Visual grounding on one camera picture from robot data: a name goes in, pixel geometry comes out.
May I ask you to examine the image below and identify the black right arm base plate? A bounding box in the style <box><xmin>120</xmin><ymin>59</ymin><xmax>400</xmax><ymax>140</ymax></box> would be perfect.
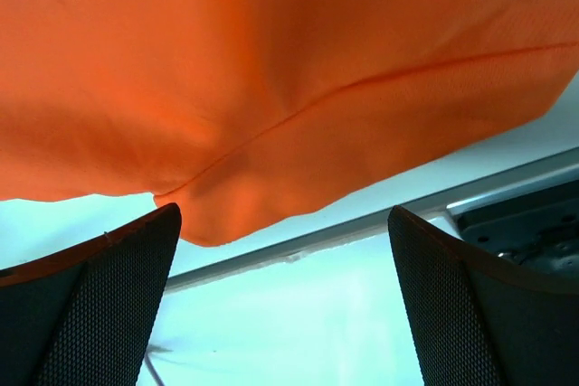
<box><xmin>457</xmin><ymin>181</ymin><xmax>578</xmax><ymax>279</ymax></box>

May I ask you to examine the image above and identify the orange t shirt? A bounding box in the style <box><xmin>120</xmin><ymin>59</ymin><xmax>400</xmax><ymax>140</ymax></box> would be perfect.
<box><xmin>1</xmin><ymin>0</ymin><xmax>578</xmax><ymax>247</ymax></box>

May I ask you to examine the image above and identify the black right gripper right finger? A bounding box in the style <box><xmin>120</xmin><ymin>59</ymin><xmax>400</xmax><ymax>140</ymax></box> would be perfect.
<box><xmin>387</xmin><ymin>206</ymin><xmax>578</xmax><ymax>385</ymax></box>

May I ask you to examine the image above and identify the aluminium table edge rail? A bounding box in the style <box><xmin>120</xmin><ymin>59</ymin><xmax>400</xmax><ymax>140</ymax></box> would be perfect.
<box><xmin>165</xmin><ymin>147</ymin><xmax>578</xmax><ymax>294</ymax></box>

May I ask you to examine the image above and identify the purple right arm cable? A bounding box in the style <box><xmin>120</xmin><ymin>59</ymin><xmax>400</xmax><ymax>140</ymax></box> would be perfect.
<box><xmin>143</xmin><ymin>344</ymin><xmax>176</xmax><ymax>386</ymax></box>

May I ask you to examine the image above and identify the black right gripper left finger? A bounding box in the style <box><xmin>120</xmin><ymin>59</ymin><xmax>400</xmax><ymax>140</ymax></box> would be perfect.
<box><xmin>1</xmin><ymin>203</ymin><xmax>182</xmax><ymax>385</ymax></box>

